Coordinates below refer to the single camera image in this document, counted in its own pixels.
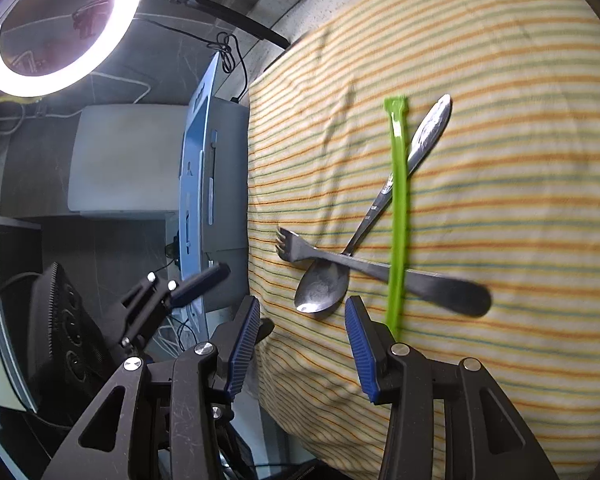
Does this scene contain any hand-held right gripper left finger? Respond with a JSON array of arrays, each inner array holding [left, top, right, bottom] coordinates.
[[40, 295, 262, 480]]

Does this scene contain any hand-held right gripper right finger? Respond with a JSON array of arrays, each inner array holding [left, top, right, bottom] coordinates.
[[344, 295, 561, 480]]

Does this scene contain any metal spoon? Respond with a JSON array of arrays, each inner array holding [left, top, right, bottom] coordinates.
[[294, 94, 453, 317]]

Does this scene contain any blue perforated plastic basket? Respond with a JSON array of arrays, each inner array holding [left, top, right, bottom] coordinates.
[[179, 52, 251, 331]]

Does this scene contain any metal fork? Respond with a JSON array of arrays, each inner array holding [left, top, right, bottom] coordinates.
[[275, 226, 492, 318]]

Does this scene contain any black power strip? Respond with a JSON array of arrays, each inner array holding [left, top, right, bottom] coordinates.
[[27, 262, 116, 411]]

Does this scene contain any green plastic utensil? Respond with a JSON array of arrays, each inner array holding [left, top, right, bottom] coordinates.
[[384, 95, 411, 341]]

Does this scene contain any yellow striped cloth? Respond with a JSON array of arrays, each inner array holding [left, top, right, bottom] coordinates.
[[245, 0, 600, 480]]

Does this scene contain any white cable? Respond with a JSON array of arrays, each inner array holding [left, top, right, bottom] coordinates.
[[87, 72, 153, 106]]

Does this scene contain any knotted black cable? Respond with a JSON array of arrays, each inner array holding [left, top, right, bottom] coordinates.
[[145, 17, 251, 101]]

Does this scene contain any ring light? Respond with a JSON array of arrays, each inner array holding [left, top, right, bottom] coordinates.
[[0, 0, 143, 98]]

